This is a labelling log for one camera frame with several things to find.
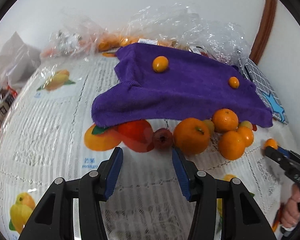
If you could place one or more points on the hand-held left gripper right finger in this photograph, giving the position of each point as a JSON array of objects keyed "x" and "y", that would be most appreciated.
[{"x": 180, "y": 172}]

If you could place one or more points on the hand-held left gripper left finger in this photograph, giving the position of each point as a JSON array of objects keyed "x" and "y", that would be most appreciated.
[{"x": 114, "y": 170}]

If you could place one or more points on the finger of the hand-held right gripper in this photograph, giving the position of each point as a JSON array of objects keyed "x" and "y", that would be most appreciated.
[
  {"x": 275, "y": 157},
  {"x": 285, "y": 151}
]

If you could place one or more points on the small orange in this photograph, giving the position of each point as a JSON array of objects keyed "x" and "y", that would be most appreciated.
[{"x": 247, "y": 136}]

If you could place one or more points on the large orange with stem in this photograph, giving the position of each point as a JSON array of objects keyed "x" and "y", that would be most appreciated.
[{"x": 191, "y": 136}]

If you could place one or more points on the red hawthorn fruit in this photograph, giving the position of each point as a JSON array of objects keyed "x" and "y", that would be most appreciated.
[{"x": 162, "y": 139}]

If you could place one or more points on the round orange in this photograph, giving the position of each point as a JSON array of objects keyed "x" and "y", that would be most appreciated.
[
  {"x": 231, "y": 145},
  {"x": 225, "y": 120}
]

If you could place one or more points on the person's right hand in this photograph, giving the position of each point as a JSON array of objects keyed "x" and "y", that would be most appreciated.
[{"x": 290, "y": 210}]

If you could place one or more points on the small red fruit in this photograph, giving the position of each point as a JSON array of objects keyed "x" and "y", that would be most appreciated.
[{"x": 254, "y": 127}]

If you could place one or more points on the grey checked cloth blue star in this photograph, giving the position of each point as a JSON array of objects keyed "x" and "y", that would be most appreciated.
[{"x": 262, "y": 85}]

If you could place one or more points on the fruit printed tablecloth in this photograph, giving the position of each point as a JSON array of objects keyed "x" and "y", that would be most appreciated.
[{"x": 52, "y": 135}]

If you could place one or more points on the purple towel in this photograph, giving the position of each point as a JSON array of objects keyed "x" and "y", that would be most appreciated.
[{"x": 180, "y": 92}]

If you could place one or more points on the small round kumquat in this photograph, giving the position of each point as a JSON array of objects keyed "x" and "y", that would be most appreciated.
[{"x": 233, "y": 82}]

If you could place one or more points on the large oval kumquat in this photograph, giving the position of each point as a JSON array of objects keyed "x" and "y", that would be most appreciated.
[{"x": 160, "y": 64}]

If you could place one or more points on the clear bag of kumquats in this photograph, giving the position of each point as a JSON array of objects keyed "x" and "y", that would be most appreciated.
[{"x": 115, "y": 41}]

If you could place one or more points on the bottles with labels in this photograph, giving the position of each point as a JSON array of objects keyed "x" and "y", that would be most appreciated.
[{"x": 5, "y": 100}]

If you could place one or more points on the clear bag of oranges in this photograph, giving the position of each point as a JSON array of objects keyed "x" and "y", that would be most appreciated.
[{"x": 65, "y": 42}]

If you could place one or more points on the large clear plastic bag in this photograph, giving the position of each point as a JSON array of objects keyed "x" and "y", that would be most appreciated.
[{"x": 190, "y": 30}]

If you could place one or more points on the white plastic bag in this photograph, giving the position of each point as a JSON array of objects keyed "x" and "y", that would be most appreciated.
[{"x": 15, "y": 60}]

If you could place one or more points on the brown wooden door frame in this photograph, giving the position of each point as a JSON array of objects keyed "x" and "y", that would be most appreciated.
[{"x": 263, "y": 25}]

